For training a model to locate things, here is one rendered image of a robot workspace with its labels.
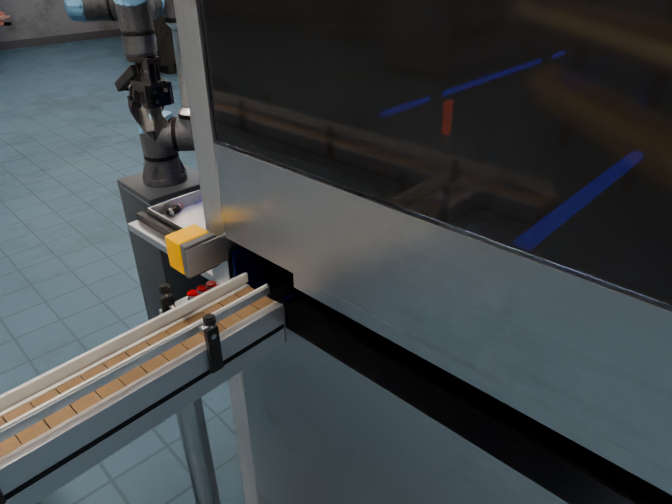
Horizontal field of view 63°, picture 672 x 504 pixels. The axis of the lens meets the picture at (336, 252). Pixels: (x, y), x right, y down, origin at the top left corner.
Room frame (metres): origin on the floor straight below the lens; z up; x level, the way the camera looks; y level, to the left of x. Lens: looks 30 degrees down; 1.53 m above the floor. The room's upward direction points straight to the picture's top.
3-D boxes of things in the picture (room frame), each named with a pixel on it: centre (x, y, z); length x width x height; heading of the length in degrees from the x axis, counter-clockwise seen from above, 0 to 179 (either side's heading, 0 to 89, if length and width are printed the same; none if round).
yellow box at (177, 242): (0.93, 0.29, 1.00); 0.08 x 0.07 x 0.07; 47
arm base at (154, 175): (1.80, 0.60, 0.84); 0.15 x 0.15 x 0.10
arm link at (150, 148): (1.80, 0.59, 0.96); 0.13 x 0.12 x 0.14; 92
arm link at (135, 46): (1.34, 0.45, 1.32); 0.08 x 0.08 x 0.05
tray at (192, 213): (1.27, 0.28, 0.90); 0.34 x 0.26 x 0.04; 46
